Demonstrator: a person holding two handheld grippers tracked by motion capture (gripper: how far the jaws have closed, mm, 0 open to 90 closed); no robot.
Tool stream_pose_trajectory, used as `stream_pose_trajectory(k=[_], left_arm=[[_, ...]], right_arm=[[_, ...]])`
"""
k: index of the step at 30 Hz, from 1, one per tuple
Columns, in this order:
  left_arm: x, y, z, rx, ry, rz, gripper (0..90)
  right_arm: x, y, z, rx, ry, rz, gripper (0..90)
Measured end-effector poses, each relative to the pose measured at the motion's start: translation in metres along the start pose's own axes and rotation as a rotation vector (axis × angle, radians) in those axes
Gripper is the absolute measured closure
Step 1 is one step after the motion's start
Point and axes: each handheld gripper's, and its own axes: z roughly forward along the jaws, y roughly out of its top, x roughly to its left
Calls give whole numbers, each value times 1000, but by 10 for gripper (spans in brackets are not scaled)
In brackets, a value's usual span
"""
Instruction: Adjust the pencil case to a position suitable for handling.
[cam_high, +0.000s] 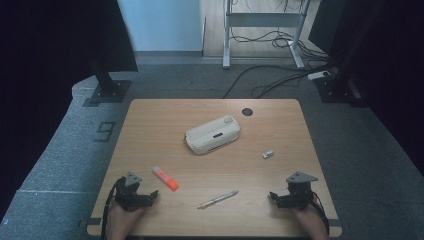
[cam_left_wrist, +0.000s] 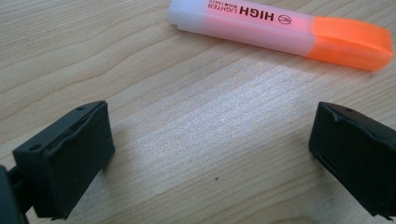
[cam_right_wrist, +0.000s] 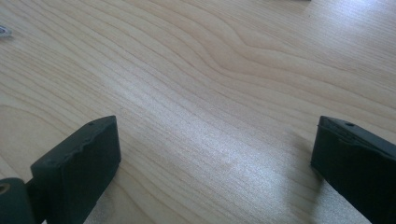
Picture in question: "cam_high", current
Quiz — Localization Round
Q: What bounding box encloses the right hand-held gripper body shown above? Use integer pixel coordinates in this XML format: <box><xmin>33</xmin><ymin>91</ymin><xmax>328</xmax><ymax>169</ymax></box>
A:
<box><xmin>283</xmin><ymin>171</ymin><xmax>319</xmax><ymax>211</ymax></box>

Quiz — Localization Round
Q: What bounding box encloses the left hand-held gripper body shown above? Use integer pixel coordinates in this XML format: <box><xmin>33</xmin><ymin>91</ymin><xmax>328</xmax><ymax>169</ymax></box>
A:
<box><xmin>114</xmin><ymin>171</ymin><xmax>152</xmax><ymax>212</ymax></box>

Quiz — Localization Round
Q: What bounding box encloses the silver pen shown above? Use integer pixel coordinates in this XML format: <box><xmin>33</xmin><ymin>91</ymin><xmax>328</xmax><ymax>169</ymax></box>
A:
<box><xmin>196</xmin><ymin>190</ymin><xmax>240</xmax><ymax>210</ymax></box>

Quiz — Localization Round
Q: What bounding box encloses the white pencil case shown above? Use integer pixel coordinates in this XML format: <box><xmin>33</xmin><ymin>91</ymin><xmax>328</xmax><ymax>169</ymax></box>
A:
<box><xmin>183</xmin><ymin>114</ymin><xmax>242</xmax><ymax>156</ymax></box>

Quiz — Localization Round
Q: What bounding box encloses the person's left hand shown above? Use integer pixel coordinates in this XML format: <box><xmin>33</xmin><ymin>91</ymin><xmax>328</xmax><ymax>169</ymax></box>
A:
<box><xmin>107</xmin><ymin>199</ymin><xmax>145</xmax><ymax>240</ymax></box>

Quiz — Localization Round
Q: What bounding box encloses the person's right hand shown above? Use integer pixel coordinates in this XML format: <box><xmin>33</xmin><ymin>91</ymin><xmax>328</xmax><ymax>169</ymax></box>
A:
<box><xmin>294</xmin><ymin>203</ymin><xmax>330</xmax><ymax>240</ymax></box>

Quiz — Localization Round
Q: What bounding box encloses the orange highlighter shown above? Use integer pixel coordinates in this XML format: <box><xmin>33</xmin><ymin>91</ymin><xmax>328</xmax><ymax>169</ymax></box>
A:
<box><xmin>152</xmin><ymin>165</ymin><xmax>180</xmax><ymax>193</ymax></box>

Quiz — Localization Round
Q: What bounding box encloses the black metal stand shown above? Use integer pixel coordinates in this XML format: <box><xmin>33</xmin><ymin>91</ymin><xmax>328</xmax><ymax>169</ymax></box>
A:
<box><xmin>88</xmin><ymin>59</ymin><xmax>133</xmax><ymax>105</ymax></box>
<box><xmin>314</xmin><ymin>0</ymin><xmax>388</xmax><ymax>108</ymax></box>

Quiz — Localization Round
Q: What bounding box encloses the white power strip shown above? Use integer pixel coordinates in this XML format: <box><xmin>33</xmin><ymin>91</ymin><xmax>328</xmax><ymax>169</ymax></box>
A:
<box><xmin>306</xmin><ymin>70</ymin><xmax>332</xmax><ymax>82</ymax></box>

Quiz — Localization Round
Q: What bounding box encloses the black curtain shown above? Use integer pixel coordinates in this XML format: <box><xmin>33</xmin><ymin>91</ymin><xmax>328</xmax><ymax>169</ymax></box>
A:
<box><xmin>308</xmin><ymin>0</ymin><xmax>424</xmax><ymax>179</ymax></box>
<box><xmin>0</xmin><ymin>0</ymin><xmax>139</xmax><ymax>214</ymax></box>

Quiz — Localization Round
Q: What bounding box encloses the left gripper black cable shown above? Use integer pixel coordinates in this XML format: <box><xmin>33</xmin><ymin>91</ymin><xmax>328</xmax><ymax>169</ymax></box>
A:
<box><xmin>100</xmin><ymin>177</ymin><xmax>126</xmax><ymax>240</ymax></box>

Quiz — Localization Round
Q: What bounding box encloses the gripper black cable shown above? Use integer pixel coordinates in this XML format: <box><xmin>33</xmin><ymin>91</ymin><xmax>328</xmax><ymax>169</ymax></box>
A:
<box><xmin>311</xmin><ymin>191</ymin><xmax>331</xmax><ymax>236</ymax></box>
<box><xmin>100</xmin><ymin>177</ymin><xmax>126</xmax><ymax>240</ymax></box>

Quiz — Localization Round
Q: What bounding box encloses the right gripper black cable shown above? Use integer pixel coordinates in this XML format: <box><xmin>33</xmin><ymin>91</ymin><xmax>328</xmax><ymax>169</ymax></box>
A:
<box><xmin>311</xmin><ymin>191</ymin><xmax>331</xmax><ymax>236</ymax></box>

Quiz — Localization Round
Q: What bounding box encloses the long black floor cable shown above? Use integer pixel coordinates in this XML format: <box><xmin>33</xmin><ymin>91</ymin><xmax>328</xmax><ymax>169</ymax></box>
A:
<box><xmin>222</xmin><ymin>63</ymin><xmax>335</xmax><ymax>100</ymax></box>

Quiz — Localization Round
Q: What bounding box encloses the tangle of black cables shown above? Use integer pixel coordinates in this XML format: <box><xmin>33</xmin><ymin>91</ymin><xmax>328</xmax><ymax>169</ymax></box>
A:
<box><xmin>229</xmin><ymin>27</ymin><xmax>332</xmax><ymax>64</ymax></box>

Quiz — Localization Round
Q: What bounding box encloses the white desk frame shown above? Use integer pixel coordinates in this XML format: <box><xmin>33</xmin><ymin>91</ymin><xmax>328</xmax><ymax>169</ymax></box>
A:
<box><xmin>222</xmin><ymin>0</ymin><xmax>313</xmax><ymax>71</ymax></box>

